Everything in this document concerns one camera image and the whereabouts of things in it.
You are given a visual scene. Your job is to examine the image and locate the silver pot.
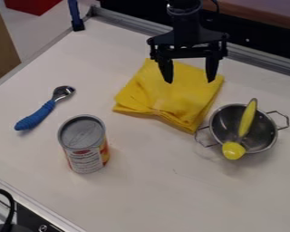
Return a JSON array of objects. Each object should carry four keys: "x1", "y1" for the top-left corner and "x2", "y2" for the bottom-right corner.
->
[{"x1": 193, "y1": 102, "x2": 290, "y2": 155}]

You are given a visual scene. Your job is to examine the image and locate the black cable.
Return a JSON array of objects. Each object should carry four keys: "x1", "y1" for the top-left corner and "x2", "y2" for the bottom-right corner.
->
[{"x1": 0, "y1": 187, "x2": 17, "y2": 232}]

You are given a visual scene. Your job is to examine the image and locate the can with grey lid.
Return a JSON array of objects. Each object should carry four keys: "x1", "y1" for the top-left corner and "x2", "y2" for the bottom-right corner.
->
[{"x1": 56, "y1": 114, "x2": 111, "y2": 175}]

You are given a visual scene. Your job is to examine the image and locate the yellow cloth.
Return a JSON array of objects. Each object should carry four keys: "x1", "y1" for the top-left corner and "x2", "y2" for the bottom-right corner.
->
[{"x1": 111, "y1": 58, "x2": 226, "y2": 134}]

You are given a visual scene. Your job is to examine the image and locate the blue clamp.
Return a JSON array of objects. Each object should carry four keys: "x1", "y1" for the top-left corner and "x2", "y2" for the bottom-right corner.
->
[{"x1": 66, "y1": 0, "x2": 87, "y2": 33}]

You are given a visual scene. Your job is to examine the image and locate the yellow spoon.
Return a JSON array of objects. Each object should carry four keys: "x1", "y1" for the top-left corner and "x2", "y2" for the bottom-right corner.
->
[{"x1": 221, "y1": 97, "x2": 259, "y2": 161}]

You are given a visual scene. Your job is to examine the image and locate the cardboard box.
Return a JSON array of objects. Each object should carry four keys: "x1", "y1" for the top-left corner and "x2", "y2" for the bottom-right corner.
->
[{"x1": 0, "y1": 0, "x2": 24, "y2": 86}]

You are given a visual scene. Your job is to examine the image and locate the red box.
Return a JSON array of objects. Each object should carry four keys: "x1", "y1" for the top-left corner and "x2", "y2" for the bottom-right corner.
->
[{"x1": 3, "y1": 0, "x2": 64, "y2": 17}]

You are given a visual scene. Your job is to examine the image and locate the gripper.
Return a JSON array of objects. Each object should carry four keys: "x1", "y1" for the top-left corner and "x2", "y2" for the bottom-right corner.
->
[{"x1": 146, "y1": 11, "x2": 230, "y2": 84}]

